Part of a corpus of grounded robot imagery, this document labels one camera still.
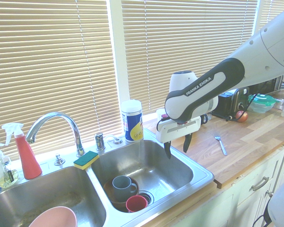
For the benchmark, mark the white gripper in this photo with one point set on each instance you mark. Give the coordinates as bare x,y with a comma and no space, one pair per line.
175,130

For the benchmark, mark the silver metal fork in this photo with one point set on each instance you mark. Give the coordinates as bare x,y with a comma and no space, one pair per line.
223,147

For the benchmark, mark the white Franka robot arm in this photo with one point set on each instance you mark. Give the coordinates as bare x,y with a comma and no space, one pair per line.
203,94

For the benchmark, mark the white sink hole cap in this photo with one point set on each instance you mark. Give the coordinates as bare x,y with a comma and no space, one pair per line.
117,141

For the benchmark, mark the chrome sink sprayer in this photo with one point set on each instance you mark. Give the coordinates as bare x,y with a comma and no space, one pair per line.
100,142

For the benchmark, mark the white dish rack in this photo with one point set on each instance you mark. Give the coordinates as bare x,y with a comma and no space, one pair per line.
156,165

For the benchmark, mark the white wipes canister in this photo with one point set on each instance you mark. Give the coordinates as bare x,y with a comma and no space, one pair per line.
132,123

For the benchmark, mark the steel drain strainer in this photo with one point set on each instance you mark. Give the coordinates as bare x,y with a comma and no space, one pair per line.
148,196

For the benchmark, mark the black silver toaster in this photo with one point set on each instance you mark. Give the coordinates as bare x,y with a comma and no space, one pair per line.
229,104

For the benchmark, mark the grey mug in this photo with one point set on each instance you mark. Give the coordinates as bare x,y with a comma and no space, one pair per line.
121,189

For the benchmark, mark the red apple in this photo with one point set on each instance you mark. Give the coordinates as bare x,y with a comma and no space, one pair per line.
242,116

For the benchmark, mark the red plastic cup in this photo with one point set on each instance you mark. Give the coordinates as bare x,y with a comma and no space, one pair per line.
135,204

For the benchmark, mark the brown wooden bowl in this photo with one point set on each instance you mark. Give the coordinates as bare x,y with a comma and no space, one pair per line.
118,204

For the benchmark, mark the yellow green sponge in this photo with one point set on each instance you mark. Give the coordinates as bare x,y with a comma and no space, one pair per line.
86,159

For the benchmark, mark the white kitchen cabinet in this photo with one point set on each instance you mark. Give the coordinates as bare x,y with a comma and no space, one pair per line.
251,203

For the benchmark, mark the clear container green lid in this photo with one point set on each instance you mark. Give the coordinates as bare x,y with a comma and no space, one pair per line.
262,101

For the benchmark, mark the wide beige window blind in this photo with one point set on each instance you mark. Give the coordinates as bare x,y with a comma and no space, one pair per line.
49,71
180,42

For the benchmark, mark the dark countertop appliance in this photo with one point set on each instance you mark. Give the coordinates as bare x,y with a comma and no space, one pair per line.
272,85

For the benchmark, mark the chrome faucet knob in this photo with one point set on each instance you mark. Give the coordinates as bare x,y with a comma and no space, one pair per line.
59,160

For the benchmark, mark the white rounded foreground housing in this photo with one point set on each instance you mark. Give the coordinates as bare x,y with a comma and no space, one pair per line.
282,203

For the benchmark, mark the chrome curved faucet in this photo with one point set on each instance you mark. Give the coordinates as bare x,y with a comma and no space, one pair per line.
61,115

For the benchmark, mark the pink plastic bowl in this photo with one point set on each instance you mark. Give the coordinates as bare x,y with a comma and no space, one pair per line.
54,217

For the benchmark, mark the red spray bottle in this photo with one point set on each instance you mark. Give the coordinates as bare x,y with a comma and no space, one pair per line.
27,158

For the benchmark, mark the narrow beige window blind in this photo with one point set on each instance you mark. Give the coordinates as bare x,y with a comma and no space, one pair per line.
272,11

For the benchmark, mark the clear soap pump bottle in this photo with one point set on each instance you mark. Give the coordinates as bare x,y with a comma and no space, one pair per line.
6,176

